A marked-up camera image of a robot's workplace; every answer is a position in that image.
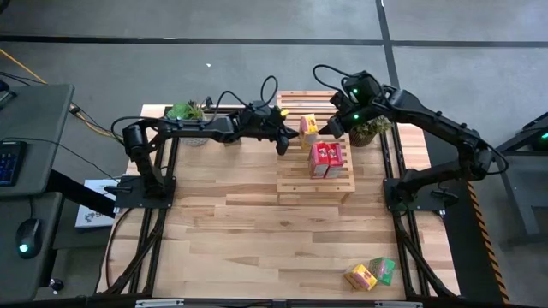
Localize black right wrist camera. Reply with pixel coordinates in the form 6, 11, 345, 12
342, 71, 383, 106

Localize grey equipment stand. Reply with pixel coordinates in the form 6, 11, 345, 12
494, 110, 548, 252

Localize red Froot Loops cereal box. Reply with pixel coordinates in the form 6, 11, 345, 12
325, 142, 346, 179
308, 142, 330, 180

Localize black desk support beam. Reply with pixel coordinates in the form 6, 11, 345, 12
45, 169, 117, 219

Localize black mat with hazard stripe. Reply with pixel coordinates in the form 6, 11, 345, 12
421, 123, 511, 305

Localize grey desk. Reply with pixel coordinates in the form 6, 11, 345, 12
0, 192, 63, 303
0, 84, 74, 198

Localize black aluminium table frame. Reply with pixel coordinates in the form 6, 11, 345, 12
96, 102, 462, 308

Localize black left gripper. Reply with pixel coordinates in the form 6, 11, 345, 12
233, 111, 300, 157

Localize black desk cable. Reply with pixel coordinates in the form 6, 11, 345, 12
0, 135, 122, 183

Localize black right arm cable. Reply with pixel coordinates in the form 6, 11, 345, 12
312, 63, 357, 93

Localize yellow floor cable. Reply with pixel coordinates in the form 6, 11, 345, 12
0, 47, 117, 140

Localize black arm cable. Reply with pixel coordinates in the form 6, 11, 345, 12
204, 75, 280, 126
312, 63, 357, 93

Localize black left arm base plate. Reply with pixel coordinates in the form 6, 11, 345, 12
113, 175, 177, 210

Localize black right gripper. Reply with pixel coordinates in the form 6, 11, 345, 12
319, 92, 389, 140

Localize leafy plant in striped pot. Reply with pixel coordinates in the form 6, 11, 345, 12
348, 115, 393, 149

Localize yellow Corn Pops cereal box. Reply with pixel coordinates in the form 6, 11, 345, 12
343, 264, 378, 293
299, 113, 319, 151

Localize silver metal bracket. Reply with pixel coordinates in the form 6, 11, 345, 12
134, 299, 186, 308

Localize green Apple Jacks cereal box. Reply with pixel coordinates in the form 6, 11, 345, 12
368, 256, 397, 287

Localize black keyboard with blue backlight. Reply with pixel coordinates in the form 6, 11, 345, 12
0, 140, 27, 187

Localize black computer mouse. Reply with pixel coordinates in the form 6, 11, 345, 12
15, 217, 44, 260

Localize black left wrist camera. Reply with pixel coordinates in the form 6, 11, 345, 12
247, 99, 273, 119

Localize succulent in white triangle-pattern pot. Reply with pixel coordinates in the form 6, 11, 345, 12
165, 100, 211, 148

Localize wooden slatted shelf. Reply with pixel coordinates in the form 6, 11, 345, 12
276, 89, 356, 205

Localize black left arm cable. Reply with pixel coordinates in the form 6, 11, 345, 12
204, 75, 280, 126

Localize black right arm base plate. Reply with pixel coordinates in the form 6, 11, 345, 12
383, 176, 450, 213

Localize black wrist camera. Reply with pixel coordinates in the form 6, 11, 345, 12
342, 71, 383, 106
247, 99, 273, 119

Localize white printed box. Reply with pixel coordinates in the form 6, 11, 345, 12
74, 178, 117, 229

